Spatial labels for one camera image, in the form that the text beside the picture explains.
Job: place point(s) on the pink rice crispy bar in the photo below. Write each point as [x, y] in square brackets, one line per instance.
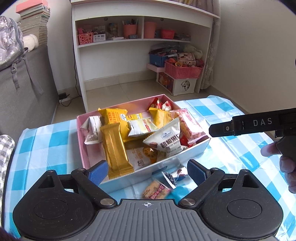
[189, 126]

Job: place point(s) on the white crumpled snack packet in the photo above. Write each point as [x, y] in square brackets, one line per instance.
[92, 127]

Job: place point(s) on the pink cardboard box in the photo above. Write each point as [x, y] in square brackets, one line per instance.
[92, 154]

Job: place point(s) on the gold wafer bar pack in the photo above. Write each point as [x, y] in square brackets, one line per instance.
[118, 164]

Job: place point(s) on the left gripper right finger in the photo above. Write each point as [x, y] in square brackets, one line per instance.
[207, 181]

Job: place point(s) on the stack of books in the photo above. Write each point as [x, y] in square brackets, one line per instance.
[34, 15]

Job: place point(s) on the pink pen cup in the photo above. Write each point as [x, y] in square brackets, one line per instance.
[129, 30]

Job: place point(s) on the lotus root chip packet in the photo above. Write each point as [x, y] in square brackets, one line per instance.
[141, 157]

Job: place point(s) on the small pink shelf basket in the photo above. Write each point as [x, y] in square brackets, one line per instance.
[85, 38]

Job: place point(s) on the white pecan kernel bag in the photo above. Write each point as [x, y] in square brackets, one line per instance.
[166, 139]

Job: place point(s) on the yellow Member's Mark snack bag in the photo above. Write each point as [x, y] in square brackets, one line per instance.
[116, 115]

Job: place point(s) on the small yellow snack pack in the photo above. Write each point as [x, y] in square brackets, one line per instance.
[132, 117]

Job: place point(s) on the white storage box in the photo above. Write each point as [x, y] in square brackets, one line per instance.
[176, 86]

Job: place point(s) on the person's right hand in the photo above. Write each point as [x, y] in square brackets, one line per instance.
[287, 165]

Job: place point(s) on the silver grey backpack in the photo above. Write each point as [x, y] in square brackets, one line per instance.
[12, 47]

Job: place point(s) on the small red candy packet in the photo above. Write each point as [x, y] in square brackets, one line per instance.
[183, 140]

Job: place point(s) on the blue checkered tablecloth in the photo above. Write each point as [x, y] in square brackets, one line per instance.
[56, 147]

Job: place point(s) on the cream yellow snack packet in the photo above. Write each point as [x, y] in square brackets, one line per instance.
[141, 127]

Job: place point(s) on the red white snack packet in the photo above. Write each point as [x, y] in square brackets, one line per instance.
[157, 103]

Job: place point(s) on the red plastic basket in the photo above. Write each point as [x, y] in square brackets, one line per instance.
[182, 72]

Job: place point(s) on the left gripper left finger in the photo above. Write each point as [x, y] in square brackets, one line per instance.
[88, 182]

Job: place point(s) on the brown biscuit packet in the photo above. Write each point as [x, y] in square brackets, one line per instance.
[156, 190]

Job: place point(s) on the small red shelf basket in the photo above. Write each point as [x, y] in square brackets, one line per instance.
[167, 34]

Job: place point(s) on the white bookshelf desk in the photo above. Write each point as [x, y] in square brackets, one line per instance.
[124, 61]

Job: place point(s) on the grey checkered cushion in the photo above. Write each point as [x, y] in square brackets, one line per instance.
[7, 146]

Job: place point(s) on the blue storage bin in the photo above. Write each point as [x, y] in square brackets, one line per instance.
[157, 60]

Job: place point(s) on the long yellow snack pack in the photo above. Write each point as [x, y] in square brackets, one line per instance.
[160, 117]

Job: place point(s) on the white plush toy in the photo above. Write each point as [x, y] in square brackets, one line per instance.
[30, 42]

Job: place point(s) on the blue truffle candy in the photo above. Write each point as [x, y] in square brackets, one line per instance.
[176, 176]

